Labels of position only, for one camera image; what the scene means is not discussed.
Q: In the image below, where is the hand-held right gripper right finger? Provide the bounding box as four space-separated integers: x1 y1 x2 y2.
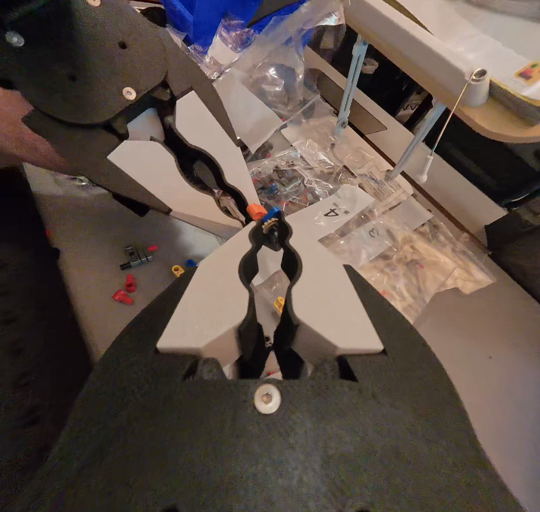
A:
274 216 384 357

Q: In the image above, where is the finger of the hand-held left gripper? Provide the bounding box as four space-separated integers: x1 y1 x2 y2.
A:
162 90 264 209
107 138 249 239

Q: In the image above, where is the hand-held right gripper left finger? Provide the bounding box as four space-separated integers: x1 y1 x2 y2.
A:
156 220 264 379

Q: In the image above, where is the black lego gear frame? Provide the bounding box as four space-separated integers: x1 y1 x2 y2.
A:
246 202 284 253

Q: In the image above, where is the grey lego connector assembly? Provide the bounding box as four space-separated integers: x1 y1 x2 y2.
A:
119 244 159 271

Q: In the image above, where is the person's left hand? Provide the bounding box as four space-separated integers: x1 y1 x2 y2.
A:
0 87 73 174

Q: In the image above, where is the small opened clear bag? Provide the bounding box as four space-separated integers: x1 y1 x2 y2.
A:
252 268 293 327

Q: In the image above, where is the blue plastic bin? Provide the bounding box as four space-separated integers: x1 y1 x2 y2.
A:
151 0 315 53

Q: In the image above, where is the black dimpled mat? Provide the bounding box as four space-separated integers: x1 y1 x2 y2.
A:
0 166 102 512

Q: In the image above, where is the wooden book stand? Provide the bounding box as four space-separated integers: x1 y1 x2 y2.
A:
304 0 540 236

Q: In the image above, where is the wire page holder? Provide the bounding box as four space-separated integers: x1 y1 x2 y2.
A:
415 69 491 184

